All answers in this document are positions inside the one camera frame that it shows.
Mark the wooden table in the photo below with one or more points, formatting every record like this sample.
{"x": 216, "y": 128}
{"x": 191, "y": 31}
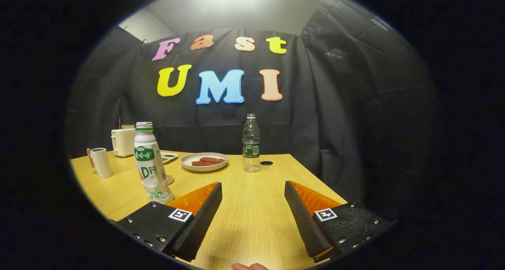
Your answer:
{"x": 252, "y": 207}

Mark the cream toaster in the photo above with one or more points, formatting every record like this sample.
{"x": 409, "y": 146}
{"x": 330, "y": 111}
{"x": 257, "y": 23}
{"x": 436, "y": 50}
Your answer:
{"x": 123, "y": 141}

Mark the round wooden coaster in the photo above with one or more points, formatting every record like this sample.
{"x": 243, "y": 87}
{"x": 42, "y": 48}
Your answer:
{"x": 171, "y": 179}

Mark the white divided condiment dish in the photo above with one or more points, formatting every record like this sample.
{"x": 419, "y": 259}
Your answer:
{"x": 169, "y": 158}

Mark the clear plastic water bottle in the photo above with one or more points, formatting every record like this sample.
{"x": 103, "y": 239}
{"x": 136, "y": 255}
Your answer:
{"x": 251, "y": 143}

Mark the white juice bottle green label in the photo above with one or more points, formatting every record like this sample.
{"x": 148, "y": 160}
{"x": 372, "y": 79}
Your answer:
{"x": 148, "y": 163}

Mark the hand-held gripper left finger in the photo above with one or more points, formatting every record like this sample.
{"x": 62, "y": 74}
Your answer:
{"x": 205, "y": 218}

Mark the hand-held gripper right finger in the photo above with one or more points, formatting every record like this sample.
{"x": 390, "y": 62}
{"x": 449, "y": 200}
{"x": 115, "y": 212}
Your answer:
{"x": 302, "y": 218}

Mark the bread slice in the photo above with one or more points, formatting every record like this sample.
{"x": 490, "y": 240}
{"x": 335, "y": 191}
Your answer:
{"x": 127, "y": 126}

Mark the white round plate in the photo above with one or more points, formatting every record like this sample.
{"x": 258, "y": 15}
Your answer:
{"x": 205, "y": 168}

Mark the dark red meat slice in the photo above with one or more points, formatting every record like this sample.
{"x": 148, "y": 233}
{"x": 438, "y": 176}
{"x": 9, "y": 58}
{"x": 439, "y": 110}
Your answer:
{"x": 213, "y": 159}
{"x": 200, "y": 163}

